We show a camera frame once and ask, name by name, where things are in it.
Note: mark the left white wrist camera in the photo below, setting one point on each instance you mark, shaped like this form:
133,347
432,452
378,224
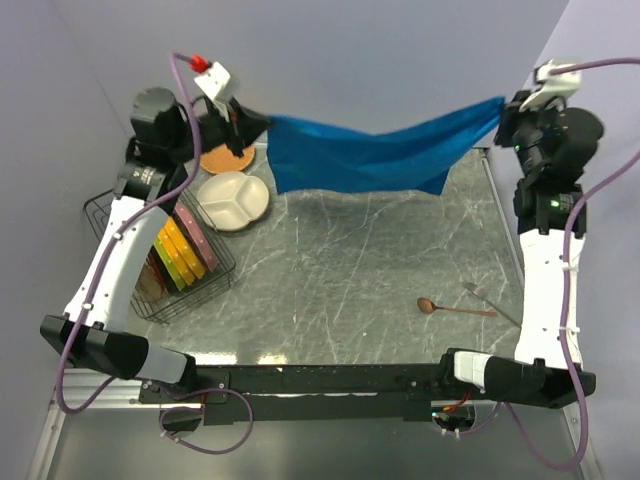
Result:
214,80

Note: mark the green plate in rack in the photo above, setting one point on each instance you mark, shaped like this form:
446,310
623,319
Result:
174,283

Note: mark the aluminium rail frame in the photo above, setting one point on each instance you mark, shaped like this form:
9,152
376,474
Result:
119,438

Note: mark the metal fork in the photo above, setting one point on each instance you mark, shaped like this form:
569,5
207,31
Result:
478,292

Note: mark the black wire dish rack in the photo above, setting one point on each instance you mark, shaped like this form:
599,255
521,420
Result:
197,291

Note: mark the brown wooden plate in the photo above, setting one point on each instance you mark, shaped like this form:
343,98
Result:
148,287

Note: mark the blue cloth napkin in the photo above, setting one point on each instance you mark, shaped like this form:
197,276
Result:
306,155

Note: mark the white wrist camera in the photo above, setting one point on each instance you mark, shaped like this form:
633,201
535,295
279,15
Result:
552,89
214,80

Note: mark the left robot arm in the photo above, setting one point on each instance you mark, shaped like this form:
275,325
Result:
91,332

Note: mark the orange woven round mat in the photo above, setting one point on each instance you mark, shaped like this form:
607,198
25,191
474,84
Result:
222,160

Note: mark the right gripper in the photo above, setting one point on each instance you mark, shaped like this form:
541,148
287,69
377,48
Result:
511,113

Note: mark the cream divided plate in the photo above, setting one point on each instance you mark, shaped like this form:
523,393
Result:
231,201

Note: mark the pink plate in rack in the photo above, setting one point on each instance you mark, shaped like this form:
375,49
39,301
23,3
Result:
190,227

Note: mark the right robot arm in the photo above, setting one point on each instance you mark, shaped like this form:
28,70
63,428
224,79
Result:
553,144

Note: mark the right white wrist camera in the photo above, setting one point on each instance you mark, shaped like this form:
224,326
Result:
552,89

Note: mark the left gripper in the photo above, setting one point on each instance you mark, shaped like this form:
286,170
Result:
243,126

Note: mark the yellow plate in rack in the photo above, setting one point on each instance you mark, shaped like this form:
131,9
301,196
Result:
184,248

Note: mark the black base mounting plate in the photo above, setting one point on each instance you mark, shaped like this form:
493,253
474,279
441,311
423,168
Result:
236,393

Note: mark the wooden spoon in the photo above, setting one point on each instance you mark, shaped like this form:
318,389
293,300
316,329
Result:
428,307

